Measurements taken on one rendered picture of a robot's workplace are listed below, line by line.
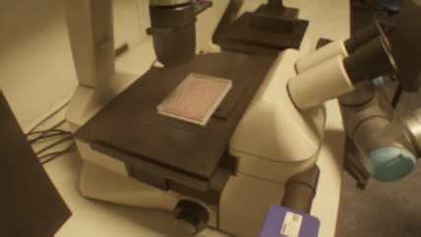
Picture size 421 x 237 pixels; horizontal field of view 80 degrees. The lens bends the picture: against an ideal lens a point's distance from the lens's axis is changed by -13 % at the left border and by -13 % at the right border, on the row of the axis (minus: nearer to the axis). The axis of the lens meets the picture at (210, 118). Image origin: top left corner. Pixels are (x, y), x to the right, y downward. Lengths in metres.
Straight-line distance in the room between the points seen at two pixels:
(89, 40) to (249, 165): 0.34
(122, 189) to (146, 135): 0.17
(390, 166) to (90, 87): 0.60
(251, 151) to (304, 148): 0.07
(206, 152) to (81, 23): 0.30
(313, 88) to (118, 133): 0.29
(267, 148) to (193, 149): 0.11
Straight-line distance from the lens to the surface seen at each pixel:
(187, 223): 0.50
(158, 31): 0.41
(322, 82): 0.35
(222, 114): 0.47
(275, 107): 0.34
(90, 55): 0.55
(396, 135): 0.61
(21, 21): 0.90
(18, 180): 0.35
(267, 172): 0.39
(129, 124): 0.48
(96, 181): 0.63
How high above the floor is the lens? 1.24
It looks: 38 degrees down
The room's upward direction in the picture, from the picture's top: 1 degrees counter-clockwise
